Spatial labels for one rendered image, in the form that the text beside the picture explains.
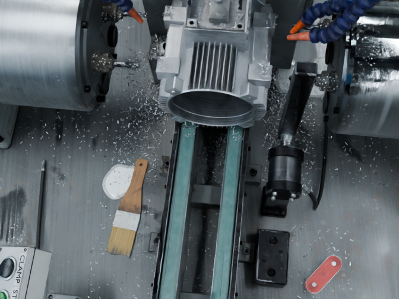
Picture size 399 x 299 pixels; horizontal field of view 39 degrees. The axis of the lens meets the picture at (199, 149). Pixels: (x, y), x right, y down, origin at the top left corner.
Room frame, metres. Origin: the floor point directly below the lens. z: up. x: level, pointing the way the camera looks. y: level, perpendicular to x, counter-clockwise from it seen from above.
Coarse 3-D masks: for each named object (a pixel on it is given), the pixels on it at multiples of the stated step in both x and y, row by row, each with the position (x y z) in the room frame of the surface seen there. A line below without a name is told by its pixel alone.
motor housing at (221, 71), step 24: (168, 48) 0.49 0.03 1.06; (192, 48) 0.46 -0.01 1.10; (216, 48) 0.46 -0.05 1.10; (264, 48) 0.47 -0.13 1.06; (192, 72) 0.43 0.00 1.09; (216, 72) 0.42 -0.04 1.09; (240, 72) 0.42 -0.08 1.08; (168, 96) 0.41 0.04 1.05; (192, 96) 0.44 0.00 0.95; (216, 96) 0.44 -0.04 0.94; (264, 96) 0.39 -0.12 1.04; (192, 120) 0.40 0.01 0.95; (216, 120) 0.40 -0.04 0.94; (240, 120) 0.38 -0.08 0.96
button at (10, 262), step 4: (4, 260) 0.16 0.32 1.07; (8, 260) 0.16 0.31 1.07; (12, 260) 0.16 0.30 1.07; (4, 264) 0.15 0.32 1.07; (8, 264) 0.15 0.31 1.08; (12, 264) 0.15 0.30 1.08; (0, 268) 0.15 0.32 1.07; (4, 268) 0.15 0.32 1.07; (8, 268) 0.14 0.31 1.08; (12, 268) 0.14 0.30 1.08; (0, 272) 0.14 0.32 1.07; (4, 272) 0.14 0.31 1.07; (8, 272) 0.14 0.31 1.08; (4, 276) 0.13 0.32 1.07; (8, 276) 0.13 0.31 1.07
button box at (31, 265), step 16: (0, 256) 0.17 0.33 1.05; (16, 256) 0.16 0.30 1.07; (32, 256) 0.16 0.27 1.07; (48, 256) 0.16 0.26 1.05; (16, 272) 0.14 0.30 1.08; (32, 272) 0.14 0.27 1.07; (48, 272) 0.14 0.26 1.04; (0, 288) 0.12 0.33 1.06; (16, 288) 0.11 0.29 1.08; (32, 288) 0.11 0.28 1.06
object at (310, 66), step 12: (300, 72) 0.32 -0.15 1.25; (312, 72) 0.32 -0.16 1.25; (300, 84) 0.32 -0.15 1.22; (312, 84) 0.32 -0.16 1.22; (288, 96) 0.33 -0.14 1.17; (300, 96) 0.32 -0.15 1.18; (288, 108) 0.32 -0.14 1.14; (300, 108) 0.32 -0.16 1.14; (288, 120) 0.32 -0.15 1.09; (300, 120) 0.32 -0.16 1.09; (288, 132) 0.32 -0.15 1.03
